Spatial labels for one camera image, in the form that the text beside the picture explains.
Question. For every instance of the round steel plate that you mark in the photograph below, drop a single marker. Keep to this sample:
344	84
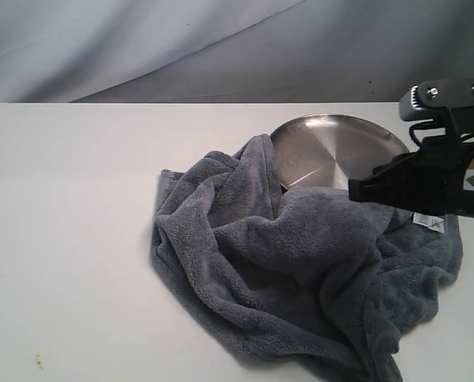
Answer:
327	150

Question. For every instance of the grey fleece towel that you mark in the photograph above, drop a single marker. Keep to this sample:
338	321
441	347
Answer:
303	273

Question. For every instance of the white backdrop sheet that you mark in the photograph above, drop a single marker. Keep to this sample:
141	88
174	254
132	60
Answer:
229	51

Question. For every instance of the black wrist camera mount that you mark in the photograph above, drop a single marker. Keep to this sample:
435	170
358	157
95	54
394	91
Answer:
447	103

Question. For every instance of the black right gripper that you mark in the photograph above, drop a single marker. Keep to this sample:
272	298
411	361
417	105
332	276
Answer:
436	180

